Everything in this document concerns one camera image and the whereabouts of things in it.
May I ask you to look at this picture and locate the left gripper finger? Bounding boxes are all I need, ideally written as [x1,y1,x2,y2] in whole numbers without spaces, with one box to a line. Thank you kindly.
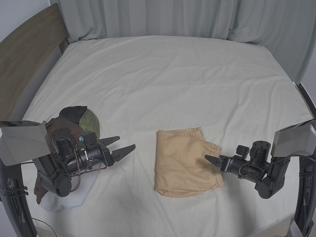
[111,144,136,163]
[98,136,121,146]

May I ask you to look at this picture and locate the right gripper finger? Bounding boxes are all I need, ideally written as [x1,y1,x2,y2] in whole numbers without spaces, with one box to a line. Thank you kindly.
[205,155,223,168]

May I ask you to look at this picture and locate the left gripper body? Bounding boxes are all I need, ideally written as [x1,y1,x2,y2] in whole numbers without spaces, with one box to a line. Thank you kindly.
[83,145,114,168]

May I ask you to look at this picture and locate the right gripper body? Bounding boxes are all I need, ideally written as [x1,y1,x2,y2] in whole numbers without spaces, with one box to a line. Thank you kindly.
[220,156,248,175]

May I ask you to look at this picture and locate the beige shorts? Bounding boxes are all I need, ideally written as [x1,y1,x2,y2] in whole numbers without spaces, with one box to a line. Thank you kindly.
[155,127,224,197]

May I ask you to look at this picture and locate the bed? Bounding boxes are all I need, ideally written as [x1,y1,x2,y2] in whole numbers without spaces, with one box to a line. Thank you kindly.
[0,3,316,237]

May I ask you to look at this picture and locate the green garment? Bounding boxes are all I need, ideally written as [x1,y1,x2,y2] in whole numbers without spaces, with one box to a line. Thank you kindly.
[79,109,101,140]

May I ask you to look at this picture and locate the white garment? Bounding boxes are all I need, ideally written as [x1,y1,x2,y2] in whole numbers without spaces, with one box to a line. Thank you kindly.
[40,166,99,212]

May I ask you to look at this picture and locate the black garment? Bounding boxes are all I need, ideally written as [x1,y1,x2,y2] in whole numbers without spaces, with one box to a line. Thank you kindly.
[59,106,88,123]

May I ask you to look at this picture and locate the brown garment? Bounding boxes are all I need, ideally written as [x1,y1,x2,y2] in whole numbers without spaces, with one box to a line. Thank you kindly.
[34,117,85,205]

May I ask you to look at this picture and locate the pale green curtain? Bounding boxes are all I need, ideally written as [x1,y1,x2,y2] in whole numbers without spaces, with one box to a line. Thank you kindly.
[218,0,316,84]
[47,0,231,42]

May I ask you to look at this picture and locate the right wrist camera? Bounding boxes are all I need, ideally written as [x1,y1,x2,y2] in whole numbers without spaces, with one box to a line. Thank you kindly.
[236,145,250,158]

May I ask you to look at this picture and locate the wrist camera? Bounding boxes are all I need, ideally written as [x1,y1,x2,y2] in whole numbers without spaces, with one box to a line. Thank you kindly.
[83,132,97,149]
[236,145,250,158]

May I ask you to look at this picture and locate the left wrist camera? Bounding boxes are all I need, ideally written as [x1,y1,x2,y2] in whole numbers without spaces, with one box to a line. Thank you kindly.
[83,132,97,149]

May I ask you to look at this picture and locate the black cable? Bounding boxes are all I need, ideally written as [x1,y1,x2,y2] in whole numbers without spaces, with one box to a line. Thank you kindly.
[33,219,59,237]

